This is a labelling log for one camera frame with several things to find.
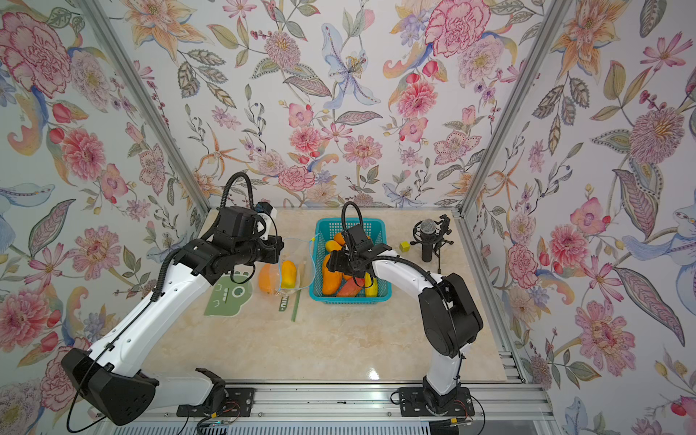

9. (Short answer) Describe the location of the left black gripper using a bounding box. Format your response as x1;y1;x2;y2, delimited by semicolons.
233;232;288;266

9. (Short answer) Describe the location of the small yellow-orange mango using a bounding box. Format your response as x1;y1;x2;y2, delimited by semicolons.
324;239;343;253

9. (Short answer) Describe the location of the large orange mango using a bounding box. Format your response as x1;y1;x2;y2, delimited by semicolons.
321;254;344;297

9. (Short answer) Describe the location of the teal plastic basket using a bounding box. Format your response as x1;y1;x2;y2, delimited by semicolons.
308;217;392;305

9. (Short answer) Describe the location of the clear blue-zip bag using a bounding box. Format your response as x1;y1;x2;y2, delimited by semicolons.
254;237;316;297

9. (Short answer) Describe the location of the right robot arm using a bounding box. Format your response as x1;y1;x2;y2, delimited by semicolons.
327;201;484;415

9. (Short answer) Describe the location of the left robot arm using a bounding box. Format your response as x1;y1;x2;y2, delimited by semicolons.
61;172;285;426

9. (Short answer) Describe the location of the red mango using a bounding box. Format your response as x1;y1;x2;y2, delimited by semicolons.
336;278;364;297

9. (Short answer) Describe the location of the clear green-zip bag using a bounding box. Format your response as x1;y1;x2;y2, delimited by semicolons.
203;273;307;322

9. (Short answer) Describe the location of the black microphone on stand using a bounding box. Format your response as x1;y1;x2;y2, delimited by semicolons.
410;215;454;273

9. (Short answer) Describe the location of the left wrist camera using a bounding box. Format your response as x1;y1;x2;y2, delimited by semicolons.
254;201;277;242

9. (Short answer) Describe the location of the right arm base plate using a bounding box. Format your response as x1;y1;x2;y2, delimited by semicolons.
395;386;476;418

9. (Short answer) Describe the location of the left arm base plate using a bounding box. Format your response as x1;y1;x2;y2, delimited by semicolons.
176;387;256;419

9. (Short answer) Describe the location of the aluminium front rail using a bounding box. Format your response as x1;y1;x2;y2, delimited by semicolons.
86;382;556;424

